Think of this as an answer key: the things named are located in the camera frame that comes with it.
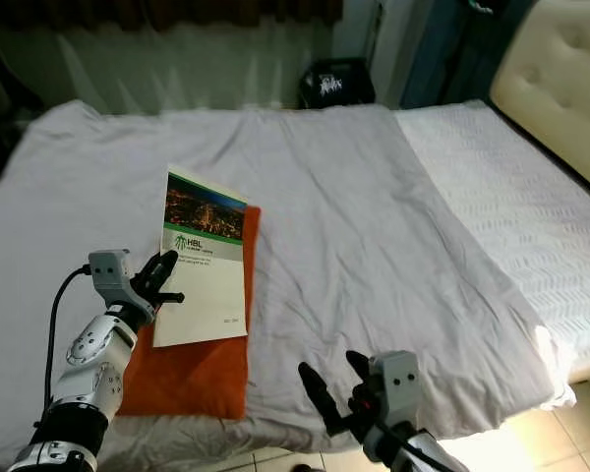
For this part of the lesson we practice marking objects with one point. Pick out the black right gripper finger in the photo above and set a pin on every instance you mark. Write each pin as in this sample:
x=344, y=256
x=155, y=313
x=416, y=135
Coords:
x=324, y=395
x=359, y=365

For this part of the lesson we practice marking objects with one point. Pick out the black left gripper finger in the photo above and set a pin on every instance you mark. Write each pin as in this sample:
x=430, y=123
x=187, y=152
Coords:
x=167, y=297
x=155, y=272

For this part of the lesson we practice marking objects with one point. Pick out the white HBL book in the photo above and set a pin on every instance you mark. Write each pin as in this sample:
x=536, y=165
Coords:
x=202, y=285

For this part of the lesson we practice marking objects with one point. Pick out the orange pillow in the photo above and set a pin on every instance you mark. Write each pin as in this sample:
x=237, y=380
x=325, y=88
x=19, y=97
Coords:
x=197, y=379

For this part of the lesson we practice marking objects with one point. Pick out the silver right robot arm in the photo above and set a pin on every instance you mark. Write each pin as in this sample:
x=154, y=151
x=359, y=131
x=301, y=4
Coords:
x=413, y=454

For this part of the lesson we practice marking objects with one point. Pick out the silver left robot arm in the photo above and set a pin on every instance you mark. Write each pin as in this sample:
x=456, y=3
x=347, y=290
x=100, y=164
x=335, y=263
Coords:
x=88, y=354

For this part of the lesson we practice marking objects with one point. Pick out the grey bed blanket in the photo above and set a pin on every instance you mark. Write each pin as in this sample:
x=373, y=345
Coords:
x=354, y=216

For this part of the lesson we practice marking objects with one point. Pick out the white sheer curtain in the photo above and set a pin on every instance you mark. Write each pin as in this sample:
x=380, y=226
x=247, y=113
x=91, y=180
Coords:
x=167, y=71

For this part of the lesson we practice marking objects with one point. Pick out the white patterned mattress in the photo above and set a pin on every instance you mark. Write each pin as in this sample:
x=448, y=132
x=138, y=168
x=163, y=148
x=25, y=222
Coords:
x=521, y=187

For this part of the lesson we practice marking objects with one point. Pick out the black Felix bag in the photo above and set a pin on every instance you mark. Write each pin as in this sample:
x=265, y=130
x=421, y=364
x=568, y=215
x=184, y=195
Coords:
x=334, y=84

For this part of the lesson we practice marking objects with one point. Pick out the brown curtain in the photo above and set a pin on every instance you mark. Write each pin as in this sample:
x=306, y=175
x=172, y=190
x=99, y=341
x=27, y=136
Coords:
x=157, y=10

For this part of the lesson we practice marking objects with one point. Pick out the cream tufted headboard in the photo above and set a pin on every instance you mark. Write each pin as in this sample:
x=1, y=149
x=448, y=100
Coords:
x=560, y=79

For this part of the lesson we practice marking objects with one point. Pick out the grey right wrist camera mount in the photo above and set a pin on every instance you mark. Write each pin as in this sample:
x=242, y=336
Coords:
x=395, y=379

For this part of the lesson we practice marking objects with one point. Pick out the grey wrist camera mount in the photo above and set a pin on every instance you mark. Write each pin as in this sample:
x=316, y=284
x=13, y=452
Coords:
x=395, y=379
x=110, y=273

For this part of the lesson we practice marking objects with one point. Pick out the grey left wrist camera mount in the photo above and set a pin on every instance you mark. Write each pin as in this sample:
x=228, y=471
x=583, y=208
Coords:
x=110, y=273

